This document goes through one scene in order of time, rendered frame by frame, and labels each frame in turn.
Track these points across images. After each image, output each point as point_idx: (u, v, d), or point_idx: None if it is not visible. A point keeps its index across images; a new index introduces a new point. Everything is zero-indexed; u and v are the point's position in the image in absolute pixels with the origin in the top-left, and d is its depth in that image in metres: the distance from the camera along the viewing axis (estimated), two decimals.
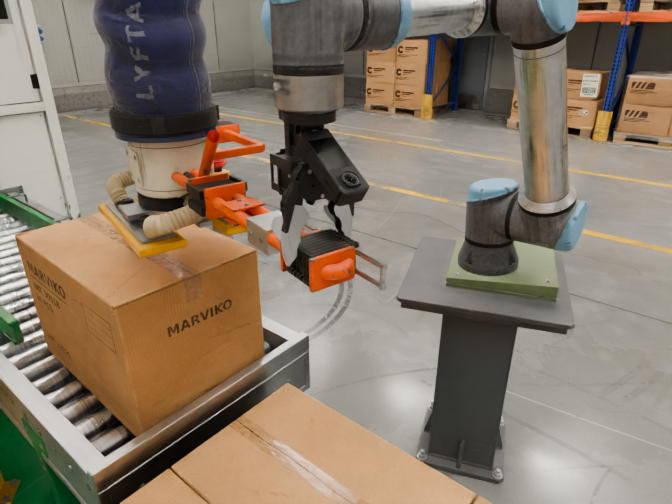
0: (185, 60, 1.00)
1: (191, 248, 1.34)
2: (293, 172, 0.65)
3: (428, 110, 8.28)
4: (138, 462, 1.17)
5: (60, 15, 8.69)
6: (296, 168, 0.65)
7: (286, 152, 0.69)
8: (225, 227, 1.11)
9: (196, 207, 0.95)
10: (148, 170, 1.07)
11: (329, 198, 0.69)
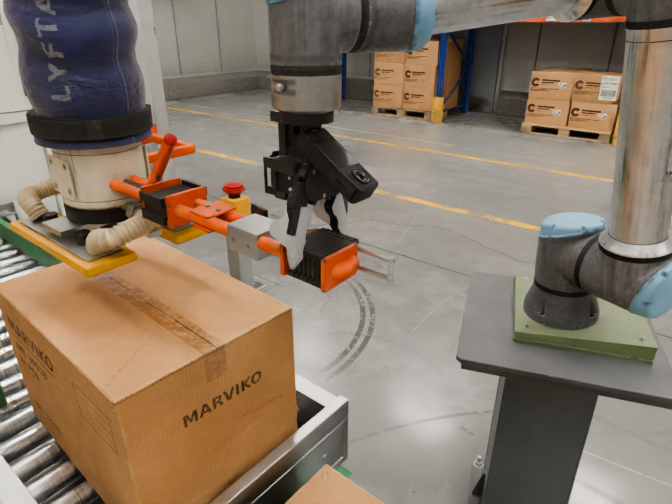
0: (107, 57, 0.89)
1: (210, 306, 1.08)
2: (297, 173, 0.65)
3: (438, 114, 8.02)
4: None
5: None
6: (300, 169, 0.65)
7: (281, 154, 0.68)
8: (174, 235, 1.05)
9: (154, 217, 0.88)
10: (81, 180, 0.97)
11: (328, 197, 0.69)
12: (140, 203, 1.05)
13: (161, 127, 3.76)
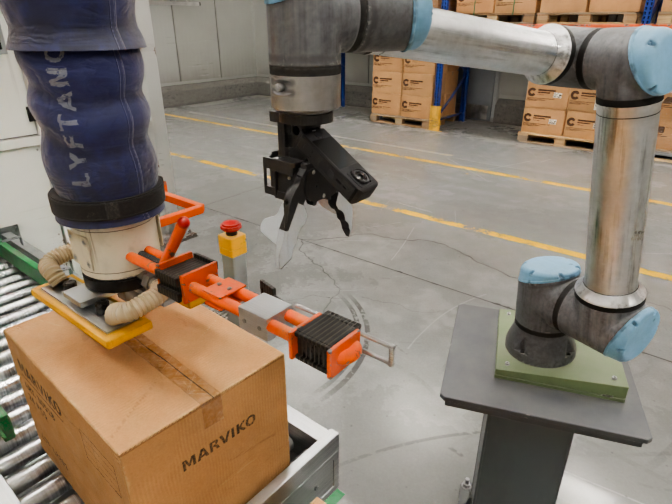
0: (123, 144, 0.96)
1: (207, 352, 1.15)
2: (297, 174, 0.65)
3: (435, 122, 8.10)
4: None
5: None
6: (299, 169, 0.65)
7: (280, 154, 0.68)
8: None
9: (169, 293, 0.94)
10: (100, 254, 1.03)
11: (328, 197, 0.69)
12: None
13: (161, 144, 3.84)
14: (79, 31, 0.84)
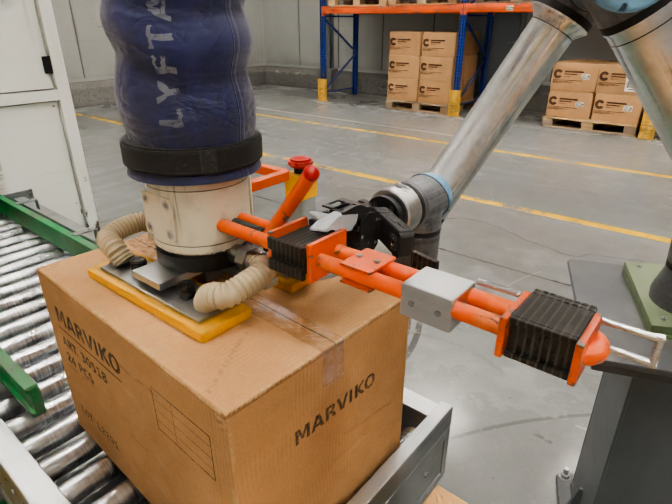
0: (226, 73, 0.72)
1: (309, 292, 0.88)
2: (370, 207, 0.80)
3: (455, 107, 7.82)
4: None
5: (66, 7, 8.22)
6: (371, 209, 0.80)
7: None
8: (287, 283, 0.87)
9: (288, 269, 0.70)
10: (185, 221, 0.80)
11: (357, 245, 0.78)
12: (246, 244, 0.88)
13: None
14: None
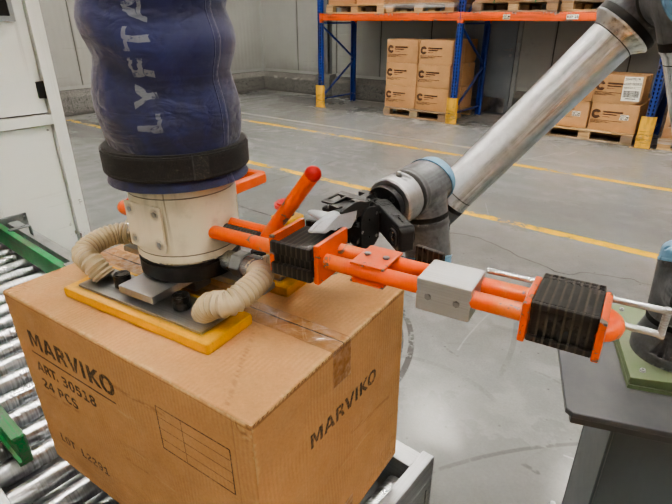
0: (207, 75, 0.69)
1: (304, 294, 0.87)
2: (370, 201, 0.79)
3: (452, 115, 7.83)
4: None
5: (64, 14, 8.24)
6: (371, 203, 0.80)
7: None
8: (282, 286, 0.86)
9: (294, 272, 0.70)
10: (176, 229, 0.77)
11: (358, 241, 0.78)
12: (236, 250, 0.86)
13: None
14: None
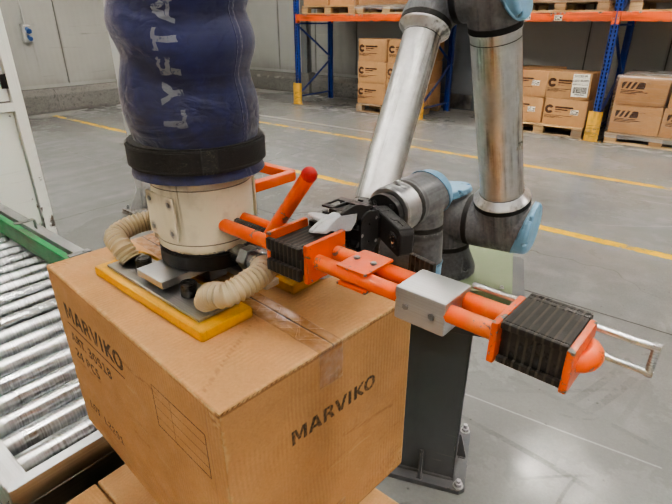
0: (229, 74, 0.73)
1: (310, 293, 0.88)
2: (370, 205, 0.80)
3: (419, 111, 8.24)
4: (62, 478, 1.13)
5: (50, 15, 8.65)
6: (371, 207, 0.80)
7: None
8: (289, 283, 0.87)
9: (286, 270, 0.71)
10: (187, 220, 0.80)
11: (357, 244, 0.78)
12: (249, 244, 0.88)
13: None
14: None
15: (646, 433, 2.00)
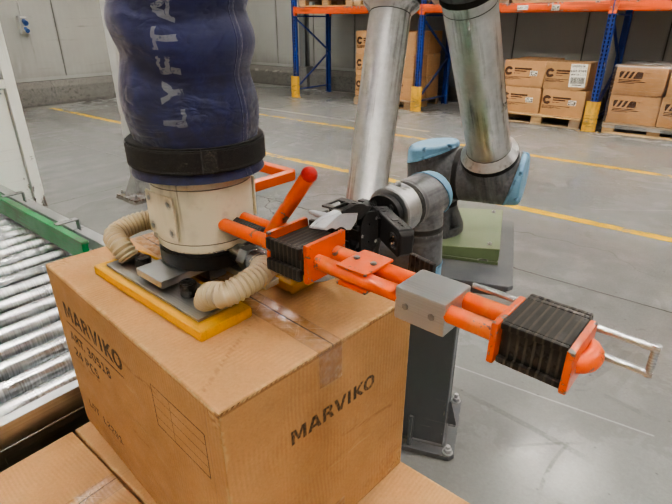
0: (229, 73, 0.73)
1: (310, 293, 0.88)
2: (370, 206, 0.80)
3: (416, 103, 8.22)
4: (38, 425, 1.11)
5: (47, 7, 8.63)
6: (371, 208, 0.80)
7: None
8: (289, 283, 0.87)
9: (286, 270, 0.71)
10: (187, 220, 0.80)
11: (357, 245, 0.78)
12: (249, 244, 0.88)
13: None
14: None
15: (639, 403, 1.98)
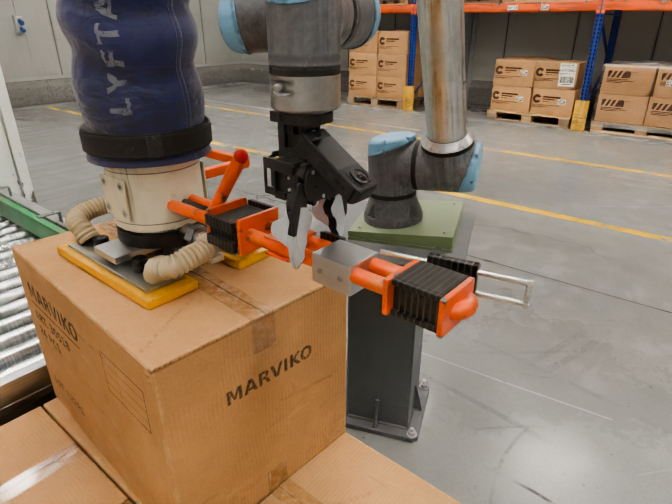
0: (170, 66, 0.80)
1: (253, 271, 0.95)
2: (296, 174, 0.65)
3: (409, 102, 8.29)
4: (8, 400, 1.18)
5: (43, 7, 8.70)
6: (299, 170, 0.65)
7: (280, 154, 0.68)
8: (235, 259, 0.95)
9: (222, 243, 0.78)
10: (138, 201, 0.88)
11: (328, 197, 0.69)
12: (198, 224, 0.96)
13: None
14: None
15: (601, 389, 2.05)
